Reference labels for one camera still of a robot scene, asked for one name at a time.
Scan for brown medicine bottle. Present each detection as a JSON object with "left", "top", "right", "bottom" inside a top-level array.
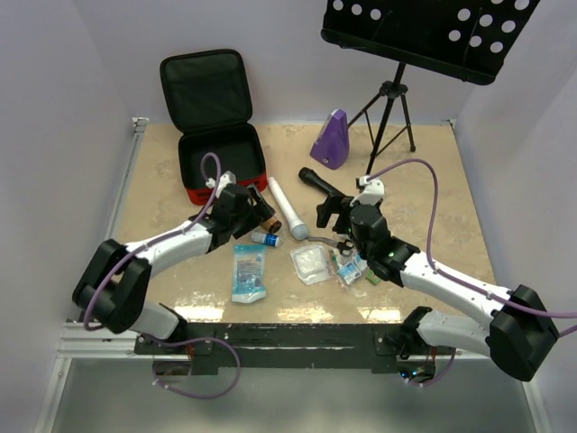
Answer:
[{"left": 260, "top": 215, "right": 282, "bottom": 235}]

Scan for small blue label bottle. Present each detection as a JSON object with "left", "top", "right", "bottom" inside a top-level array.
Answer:
[{"left": 251, "top": 231, "right": 282, "bottom": 248}]

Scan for blue pouch packet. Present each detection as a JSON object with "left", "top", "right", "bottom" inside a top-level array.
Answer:
[{"left": 231, "top": 244, "right": 266, "bottom": 304}]

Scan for white gauze packet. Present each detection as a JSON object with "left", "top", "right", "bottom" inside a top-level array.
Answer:
[{"left": 290, "top": 244, "right": 332, "bottom": 285}]

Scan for green small box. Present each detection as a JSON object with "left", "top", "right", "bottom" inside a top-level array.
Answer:
[{"left": 365, "top": 271, "right": 381, "bottom": 285}]

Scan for red black medicine case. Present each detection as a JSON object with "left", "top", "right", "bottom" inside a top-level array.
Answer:
[{"left": 160, "top": 49, "right": 267, "bottom": 206}]

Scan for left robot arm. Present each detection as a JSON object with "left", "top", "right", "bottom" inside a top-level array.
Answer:
[{"left": 72, "top": 183, "right": 267, "bottom": 354}]

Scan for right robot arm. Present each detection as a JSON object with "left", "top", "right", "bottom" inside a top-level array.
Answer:
[{"left": 316, "top": 187, "right": 560, "bottom": 382}]

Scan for black microphone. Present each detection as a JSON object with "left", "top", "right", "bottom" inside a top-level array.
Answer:
[{"left": 298, "top": 167, "right": 344, "bottom": 197}]

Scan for bandage packets pile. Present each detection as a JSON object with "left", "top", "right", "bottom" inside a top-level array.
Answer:
[{"left": 329, "top": 248, "right": 368, "bottom": 290}]

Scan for purple metronome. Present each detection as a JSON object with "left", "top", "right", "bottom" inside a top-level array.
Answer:
[{"left": 309, "top": 109, "right": 350, "bottom": 170}]

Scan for black music stand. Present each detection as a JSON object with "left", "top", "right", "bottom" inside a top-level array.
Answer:
[{"left": 321, "top": 0, "right": 539, "bottom": 158}]

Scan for black handled scissors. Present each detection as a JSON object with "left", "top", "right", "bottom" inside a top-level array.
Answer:
[{"left": 307, "top": 235, "right": 354, "bottom": 253}]

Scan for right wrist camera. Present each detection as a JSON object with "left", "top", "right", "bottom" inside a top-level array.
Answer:
[{"left": 350, "top": 175, "right": 385, "bottom": 207}]

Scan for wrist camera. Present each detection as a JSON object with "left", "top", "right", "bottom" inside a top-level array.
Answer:
[
  {"left": 206, "top": 170, "right": 236, "bottom": 198},
  {"left": 350, "top": 175, "right": 385, "bottom": 207}
]

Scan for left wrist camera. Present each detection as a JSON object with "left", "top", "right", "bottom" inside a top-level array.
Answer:
[{"left": 206, "top": 170, "right": 236, "bottom": 198}]

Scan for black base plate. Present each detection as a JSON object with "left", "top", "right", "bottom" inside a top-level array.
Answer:
[{"left": 135, "top": 323, "right": 433, "bottom": 375}]

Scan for aluminium frame rail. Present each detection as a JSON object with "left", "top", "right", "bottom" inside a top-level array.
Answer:
[{"left": 33, "top": 117, "right": 150, "bottom": 433}]

